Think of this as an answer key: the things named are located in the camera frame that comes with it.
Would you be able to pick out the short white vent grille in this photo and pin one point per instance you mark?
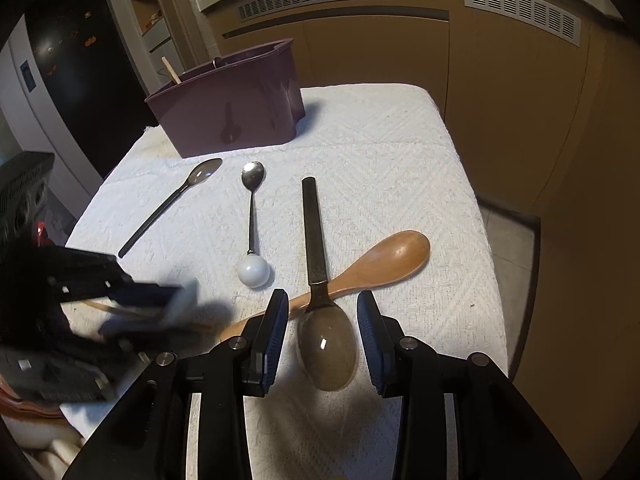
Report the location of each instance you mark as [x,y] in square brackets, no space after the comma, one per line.
[522,10]

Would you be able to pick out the white textured towel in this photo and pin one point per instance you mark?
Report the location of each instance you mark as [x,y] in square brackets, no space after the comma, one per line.
[375,170]

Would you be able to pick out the purple plastic utensil holder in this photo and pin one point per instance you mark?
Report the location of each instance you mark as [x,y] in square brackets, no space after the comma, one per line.
[235,105]

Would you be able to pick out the brown wooden spoon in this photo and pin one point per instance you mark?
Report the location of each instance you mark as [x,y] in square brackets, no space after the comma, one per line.
[400,255]

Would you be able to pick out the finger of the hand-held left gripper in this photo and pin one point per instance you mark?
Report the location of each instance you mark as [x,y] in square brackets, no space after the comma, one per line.
[150,335]
[145,295]

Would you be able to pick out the white shelf cabinet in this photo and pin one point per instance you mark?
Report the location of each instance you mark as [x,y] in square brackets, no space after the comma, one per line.
[160,35]

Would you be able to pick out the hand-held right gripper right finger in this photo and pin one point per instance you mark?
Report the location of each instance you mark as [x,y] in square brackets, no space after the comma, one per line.
[370,340]

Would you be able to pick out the black door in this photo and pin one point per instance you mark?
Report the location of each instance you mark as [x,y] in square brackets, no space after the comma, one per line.
[75,35]

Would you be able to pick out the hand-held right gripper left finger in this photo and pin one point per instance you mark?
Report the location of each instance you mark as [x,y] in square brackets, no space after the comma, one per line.
[275,340]

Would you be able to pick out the metal spoon white ball end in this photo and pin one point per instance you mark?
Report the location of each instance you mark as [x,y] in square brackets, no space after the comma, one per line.
[254,272]

